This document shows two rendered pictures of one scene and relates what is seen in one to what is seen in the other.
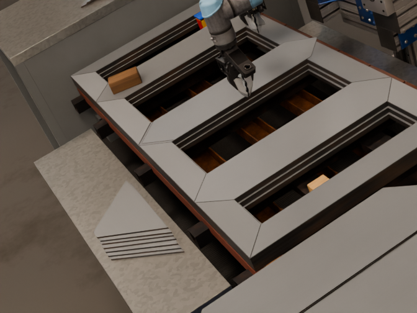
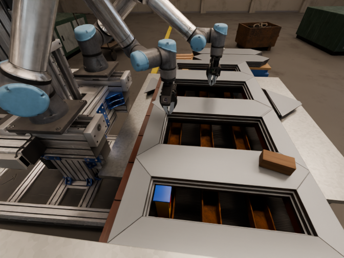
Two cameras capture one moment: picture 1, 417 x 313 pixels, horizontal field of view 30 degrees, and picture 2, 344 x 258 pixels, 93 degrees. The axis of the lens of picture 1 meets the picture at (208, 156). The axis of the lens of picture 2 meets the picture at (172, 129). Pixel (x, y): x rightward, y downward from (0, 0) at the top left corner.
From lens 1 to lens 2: 3.35 m
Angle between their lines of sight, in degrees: 101
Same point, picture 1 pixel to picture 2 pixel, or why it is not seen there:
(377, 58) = (131, 118)
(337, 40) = (119, 143)
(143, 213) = (275, 98)
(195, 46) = (199, 158)
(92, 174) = (306, 145)
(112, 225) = (291, 101)
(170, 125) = (251, 107)
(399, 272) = not seen: hidden behind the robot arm
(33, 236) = not seen: outside the picture
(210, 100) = (223, 106)
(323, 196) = not seen: hidden behind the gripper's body
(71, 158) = (331, 175)
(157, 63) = (238, 168)
